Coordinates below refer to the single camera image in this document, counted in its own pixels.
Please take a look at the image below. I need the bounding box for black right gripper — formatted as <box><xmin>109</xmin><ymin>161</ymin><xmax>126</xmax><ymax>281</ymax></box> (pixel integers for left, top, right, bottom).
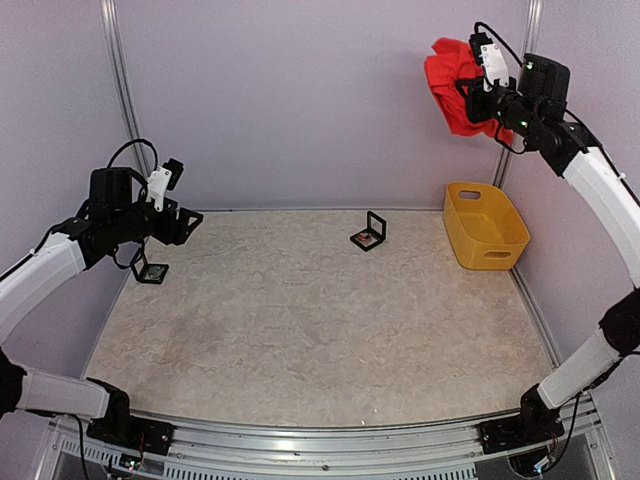
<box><xmin>461</xmin><ymin>77</ymin><xmax>541</xmax><ymax>138</ymax></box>

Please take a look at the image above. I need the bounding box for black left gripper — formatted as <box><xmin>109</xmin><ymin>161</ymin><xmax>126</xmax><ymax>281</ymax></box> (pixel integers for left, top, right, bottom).
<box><xmin>111</xmin><ymin>194</ymin><xmax>203</xmax><ymax>244</ymax></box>

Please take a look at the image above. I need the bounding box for red t-shirt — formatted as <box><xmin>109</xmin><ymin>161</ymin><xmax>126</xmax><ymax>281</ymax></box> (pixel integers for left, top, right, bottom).
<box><xmin>424</xmin><ymin>37</ymin><xmax>514</xmax><ymax>144</ymax></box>

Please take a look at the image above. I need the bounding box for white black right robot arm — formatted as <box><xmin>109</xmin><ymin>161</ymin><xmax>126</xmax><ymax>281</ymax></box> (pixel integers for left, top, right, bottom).
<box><xmin>457</xmin><ymin>45</ymin><xmax>639</xmax><ymax>454</ymax></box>

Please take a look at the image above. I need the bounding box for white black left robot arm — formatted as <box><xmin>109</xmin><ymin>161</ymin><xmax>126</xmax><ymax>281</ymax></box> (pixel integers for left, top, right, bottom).
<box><xmin>1</xmin><ymin>159</ymin><xmax>203</xmax><ymax>455</ymax></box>

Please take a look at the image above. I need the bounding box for black display box green brooch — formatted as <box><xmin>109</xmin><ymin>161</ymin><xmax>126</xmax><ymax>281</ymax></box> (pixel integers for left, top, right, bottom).
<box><xmin>131</xmin><ymin>250</ymin><xmax>169</xmax><ymax>285</ymax></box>

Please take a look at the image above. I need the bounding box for black display box red brooch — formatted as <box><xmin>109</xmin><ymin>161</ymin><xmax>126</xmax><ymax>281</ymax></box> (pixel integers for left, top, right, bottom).
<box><xmin>349</xmin><ymin>210</ymin><xmax>387</xmax><ymax>252</ymax></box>

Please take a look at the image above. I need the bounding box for yellow plastic basket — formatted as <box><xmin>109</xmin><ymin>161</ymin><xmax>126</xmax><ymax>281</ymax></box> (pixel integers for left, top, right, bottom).
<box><xmin>443</xmin><ymin>182</ymin><xmax>530</xmax><ymax>271</ymax></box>

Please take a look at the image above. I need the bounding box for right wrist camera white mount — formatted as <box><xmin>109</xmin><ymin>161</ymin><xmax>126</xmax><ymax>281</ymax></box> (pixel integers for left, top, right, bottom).
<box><xmin>469</xmin><ymin>32</ymin><xmax>510</xmax><ymax>92</ymax></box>

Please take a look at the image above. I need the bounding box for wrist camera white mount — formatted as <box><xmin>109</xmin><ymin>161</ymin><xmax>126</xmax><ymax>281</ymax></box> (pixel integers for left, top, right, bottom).
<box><xmin>146</xmin><ymin>158</ymin><xmax>184</xmax><ymax>212</ymax></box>
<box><xmin>469</xmin><ymin>32</ymin><xmax>510</xmax><ymax>92</ymax></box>

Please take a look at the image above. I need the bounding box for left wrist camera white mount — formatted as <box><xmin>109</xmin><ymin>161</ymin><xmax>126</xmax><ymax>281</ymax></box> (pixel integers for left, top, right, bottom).
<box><xmin>146</xmin><ymin>158</ymin><xmax>184</xmax><ymax>212</ymax></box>

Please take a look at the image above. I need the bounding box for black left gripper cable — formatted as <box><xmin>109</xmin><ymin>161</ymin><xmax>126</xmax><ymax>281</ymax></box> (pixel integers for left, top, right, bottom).
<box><xmin>107</xmin><ymin>138</ymin><xmax>161</xmax><ymax>271</ymax></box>

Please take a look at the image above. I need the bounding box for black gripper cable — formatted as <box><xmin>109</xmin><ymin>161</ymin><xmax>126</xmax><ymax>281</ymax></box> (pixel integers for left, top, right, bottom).
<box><xmin>473</xmin><ymin>20</ymin><xmax>531</xmax><ymax>156</ymax></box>
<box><xmin>107</xmin><ymin>138</ymin><xmax>161</xmax><ymax>271</ymax></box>

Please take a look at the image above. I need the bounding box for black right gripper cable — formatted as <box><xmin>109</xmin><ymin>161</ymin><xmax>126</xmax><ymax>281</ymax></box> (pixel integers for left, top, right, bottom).
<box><xmin>473</xmin><ymin>20</ymin><xmax>531</xmax><ymax>156</ymax></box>

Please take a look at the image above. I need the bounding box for grey corner post right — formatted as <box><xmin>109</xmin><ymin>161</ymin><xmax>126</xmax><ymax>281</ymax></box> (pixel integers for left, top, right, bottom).
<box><xmin>492</xmin><ymin>0</ymin><xmax>544</xmax><ymax>189</ymax></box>

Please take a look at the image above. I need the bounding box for grey corner post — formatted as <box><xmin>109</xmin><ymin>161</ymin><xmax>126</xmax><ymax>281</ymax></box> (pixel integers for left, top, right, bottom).
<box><xmin>492</xmin><ymin>0</ymin><xmax>544</xmax><ymax>189</ymax></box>
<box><xmin>99</xmin><ymin>0</ymin><xmax>156</xmax><ymax>211</ymax></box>

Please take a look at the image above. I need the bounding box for grey corner post left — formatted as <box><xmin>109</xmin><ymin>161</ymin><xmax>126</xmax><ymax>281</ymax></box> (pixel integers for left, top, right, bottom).
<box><xmin>99</xmin><ymin>0</ymin><xmax>156</xmax><ymax>211</ymax></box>

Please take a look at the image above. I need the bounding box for grey aluminium front rail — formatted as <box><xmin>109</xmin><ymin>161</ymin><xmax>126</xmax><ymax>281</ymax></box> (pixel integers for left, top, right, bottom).
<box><xmin>47</xmin><ymin>394</ymin><xmax>614</xmax><ymax>480</ymax></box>

